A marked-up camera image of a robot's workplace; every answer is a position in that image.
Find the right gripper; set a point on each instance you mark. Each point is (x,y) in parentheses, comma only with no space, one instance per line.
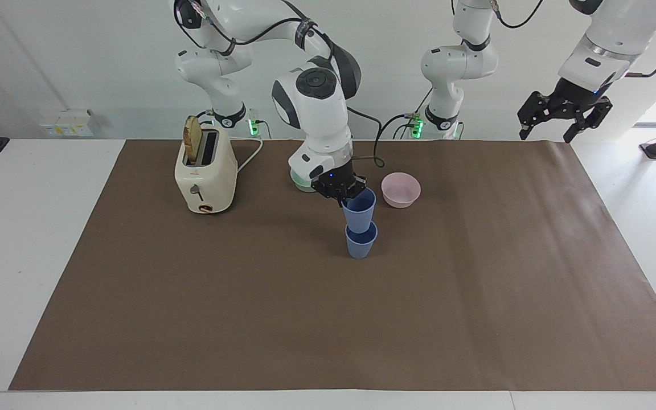
(336,178)

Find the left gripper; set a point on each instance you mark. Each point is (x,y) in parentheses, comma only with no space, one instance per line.
(577,91)

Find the blue ribbed cup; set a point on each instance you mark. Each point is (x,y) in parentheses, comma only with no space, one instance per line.
(361,244)
(360,212)

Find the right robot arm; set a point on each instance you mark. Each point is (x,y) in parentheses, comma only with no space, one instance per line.
(319,114)

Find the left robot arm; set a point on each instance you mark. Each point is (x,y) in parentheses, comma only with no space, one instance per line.
(453,62)

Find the light green bowl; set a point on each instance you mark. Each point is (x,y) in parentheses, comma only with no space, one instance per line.
(303,183)

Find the pink bowl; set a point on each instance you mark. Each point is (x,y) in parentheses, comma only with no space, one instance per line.
(401,191)

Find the cream toaster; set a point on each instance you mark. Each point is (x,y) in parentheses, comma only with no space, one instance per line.
(205,176)

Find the toast slice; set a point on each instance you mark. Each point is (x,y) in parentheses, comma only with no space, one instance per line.
(193,139)

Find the white wall socket box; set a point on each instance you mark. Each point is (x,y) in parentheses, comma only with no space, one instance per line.
(67,122)

